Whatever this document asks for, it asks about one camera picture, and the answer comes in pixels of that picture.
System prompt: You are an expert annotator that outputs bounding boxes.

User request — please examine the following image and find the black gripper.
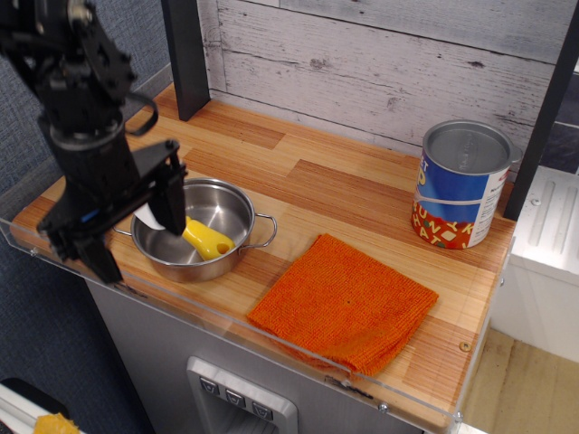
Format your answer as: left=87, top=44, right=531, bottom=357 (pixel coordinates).
left=37, top=126, right=186, bottom=284

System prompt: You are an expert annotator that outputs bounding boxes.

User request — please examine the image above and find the white yellow plastic knife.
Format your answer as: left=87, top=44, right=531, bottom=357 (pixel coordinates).
left=134, top=204, right=235, bottom=260

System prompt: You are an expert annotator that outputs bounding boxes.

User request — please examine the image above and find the stainless steel pot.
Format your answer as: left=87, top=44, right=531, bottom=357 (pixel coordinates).
left=119, top=178, right=278, bottom=282

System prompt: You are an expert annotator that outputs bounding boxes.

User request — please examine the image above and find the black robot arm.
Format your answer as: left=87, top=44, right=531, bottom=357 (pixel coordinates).
left=1, top=1, right=186, bottom=283

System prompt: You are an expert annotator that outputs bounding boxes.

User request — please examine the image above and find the clear acrylic table guard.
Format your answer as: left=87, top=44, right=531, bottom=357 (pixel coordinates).
left=0, top=80, right=517, bottom=426

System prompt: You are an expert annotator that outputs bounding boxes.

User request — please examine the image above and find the grey toy fridge cabinet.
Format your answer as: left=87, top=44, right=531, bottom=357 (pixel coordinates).
left=88, top=283, right=419, bottom=433

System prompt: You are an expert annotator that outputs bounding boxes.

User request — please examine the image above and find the orange knitted cloth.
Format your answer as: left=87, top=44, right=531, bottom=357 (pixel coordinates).
left=248, top=234, right=439, bottom=375

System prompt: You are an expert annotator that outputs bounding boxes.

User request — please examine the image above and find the blue soup can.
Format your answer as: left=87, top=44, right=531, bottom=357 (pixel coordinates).
left=411, top=119, right=522, bottom=250

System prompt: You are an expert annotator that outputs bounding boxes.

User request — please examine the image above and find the white toy appliance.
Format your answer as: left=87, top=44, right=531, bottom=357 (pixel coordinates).
left=490, top=166, right=578, bottom=362

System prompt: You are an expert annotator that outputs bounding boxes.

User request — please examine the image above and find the blue handled fork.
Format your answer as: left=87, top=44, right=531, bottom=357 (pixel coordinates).
left=81, top=210, right=100, bottom=222

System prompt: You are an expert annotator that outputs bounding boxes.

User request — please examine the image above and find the black right post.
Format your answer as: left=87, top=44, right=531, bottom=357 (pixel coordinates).
left=503, top=2, right=578, bottom=221

